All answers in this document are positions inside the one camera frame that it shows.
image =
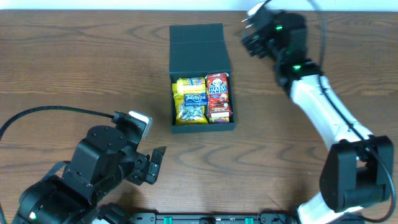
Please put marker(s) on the yellow M&M's tube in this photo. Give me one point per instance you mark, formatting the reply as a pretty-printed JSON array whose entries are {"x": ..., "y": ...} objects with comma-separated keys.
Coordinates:
[{"x": 189, "y": 85}]

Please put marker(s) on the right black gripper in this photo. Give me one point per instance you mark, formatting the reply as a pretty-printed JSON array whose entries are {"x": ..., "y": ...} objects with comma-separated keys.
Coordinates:
[{"x": 259, "y": 38}]

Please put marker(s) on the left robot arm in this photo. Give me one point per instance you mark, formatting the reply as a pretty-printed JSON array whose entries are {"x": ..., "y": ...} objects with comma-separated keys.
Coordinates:
[{"x": 70, "y": 192}]

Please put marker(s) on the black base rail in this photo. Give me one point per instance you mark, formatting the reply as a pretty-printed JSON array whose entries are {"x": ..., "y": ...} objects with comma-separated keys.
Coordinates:
[{"x": 151, "y": 218}]

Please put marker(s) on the red Hello Panda box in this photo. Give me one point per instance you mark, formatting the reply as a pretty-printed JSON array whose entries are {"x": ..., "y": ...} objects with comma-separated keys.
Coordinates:
[{"x": 219, "y": 107}]

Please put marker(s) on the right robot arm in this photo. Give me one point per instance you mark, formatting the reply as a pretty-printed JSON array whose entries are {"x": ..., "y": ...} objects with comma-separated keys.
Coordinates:
[{"x": 358, "y": 170}]

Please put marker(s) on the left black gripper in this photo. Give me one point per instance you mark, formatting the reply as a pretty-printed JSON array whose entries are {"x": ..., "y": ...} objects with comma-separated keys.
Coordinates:
[{"x": 144, "y": 170}]

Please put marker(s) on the yellow sunflower seed bag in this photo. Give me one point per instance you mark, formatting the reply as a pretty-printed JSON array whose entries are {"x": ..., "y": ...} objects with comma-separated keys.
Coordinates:
[{"x": 186, "y": 115}]

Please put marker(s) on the black gift box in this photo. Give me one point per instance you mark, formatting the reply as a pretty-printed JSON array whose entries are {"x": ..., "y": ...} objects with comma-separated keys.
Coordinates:
[{"x": 198, "y": 50}]

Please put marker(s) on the blue Eclipse gum box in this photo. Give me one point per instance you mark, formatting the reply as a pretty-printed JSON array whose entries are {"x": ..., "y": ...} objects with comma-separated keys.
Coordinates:
[{"x": 196, "y": 99}]

